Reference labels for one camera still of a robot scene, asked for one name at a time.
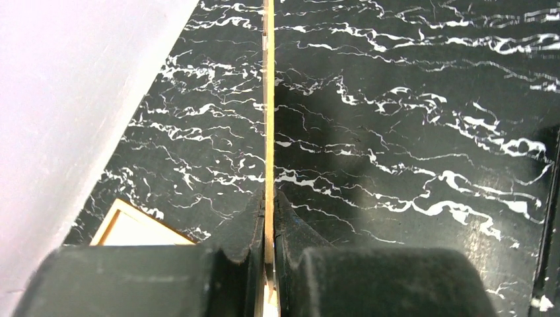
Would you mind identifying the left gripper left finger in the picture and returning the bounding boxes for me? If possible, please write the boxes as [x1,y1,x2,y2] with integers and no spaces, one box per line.
[13,192,265,316]

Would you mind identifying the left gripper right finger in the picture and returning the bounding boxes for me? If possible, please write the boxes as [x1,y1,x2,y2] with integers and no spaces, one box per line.
[274,192,496,316]

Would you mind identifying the printed photo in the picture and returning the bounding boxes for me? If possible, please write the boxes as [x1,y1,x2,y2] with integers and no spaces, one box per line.
[98,211,192,246]

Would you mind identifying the brown wooden photo frame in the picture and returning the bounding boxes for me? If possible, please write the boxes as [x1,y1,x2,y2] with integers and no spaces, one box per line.
[90,199,194,246]

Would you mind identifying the brown cardboard backing board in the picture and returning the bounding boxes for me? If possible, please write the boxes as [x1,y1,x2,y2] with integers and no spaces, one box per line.
[256,1,281,316]

